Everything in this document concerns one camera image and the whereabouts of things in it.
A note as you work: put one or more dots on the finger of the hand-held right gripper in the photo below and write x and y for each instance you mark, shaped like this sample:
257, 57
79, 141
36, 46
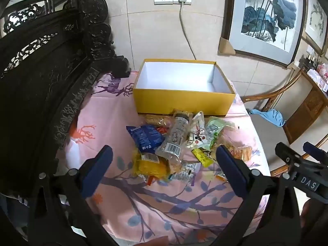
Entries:
285, 152
311, 147

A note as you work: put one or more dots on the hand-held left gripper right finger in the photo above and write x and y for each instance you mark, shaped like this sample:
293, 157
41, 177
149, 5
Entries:
229, 169

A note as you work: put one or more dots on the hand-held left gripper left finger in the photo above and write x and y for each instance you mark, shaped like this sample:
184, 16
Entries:
98, 169

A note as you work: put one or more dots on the golden snack packet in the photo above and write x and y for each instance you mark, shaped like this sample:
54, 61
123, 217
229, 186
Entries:
242, 152

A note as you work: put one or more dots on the green snack packet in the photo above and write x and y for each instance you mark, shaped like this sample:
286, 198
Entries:
214, 129

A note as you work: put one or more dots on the yellow orange snack packet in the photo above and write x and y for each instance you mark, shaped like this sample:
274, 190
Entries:
151, 167

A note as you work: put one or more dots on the blue snack packet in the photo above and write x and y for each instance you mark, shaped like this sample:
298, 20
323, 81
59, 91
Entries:
147, 137

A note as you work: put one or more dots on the clear nut packet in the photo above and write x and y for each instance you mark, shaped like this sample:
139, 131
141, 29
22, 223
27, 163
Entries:
176, 135

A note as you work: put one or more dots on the yellow cardboard box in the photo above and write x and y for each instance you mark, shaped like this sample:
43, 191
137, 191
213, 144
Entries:
179, 102

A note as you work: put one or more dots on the wooden armchair grey cushion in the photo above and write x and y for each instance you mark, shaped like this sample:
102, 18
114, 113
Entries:
269, 143

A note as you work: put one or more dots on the small yellow-green packet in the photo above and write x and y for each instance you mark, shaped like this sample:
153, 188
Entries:
202, 157

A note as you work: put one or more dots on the blue cloth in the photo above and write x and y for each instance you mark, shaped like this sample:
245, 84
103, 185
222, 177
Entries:
271, 116

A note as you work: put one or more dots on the small white purple packet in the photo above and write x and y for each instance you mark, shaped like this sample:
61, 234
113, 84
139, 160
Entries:
183, 176

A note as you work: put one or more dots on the pink printed blanket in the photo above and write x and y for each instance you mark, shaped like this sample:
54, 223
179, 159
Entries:
115, 112

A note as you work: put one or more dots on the floral printed box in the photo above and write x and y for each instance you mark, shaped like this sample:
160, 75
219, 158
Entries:
323, 78

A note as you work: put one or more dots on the tan peanut packet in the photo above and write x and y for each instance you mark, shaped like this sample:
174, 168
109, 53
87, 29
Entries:
156, 120

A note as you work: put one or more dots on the cardboard corner protector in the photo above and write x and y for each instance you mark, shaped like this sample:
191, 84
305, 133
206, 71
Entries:
294, 65
225, 47

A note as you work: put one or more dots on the row of small bottles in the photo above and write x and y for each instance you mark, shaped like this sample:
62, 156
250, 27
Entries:
310, 60

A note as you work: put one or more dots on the dark carved wooden furniture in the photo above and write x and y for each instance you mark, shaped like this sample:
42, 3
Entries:
38, 82

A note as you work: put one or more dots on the framed flower painting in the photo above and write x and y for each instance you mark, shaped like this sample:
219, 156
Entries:
316, 15

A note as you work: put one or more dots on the framed lotus painting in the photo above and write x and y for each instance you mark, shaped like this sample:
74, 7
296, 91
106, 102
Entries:
266, 12

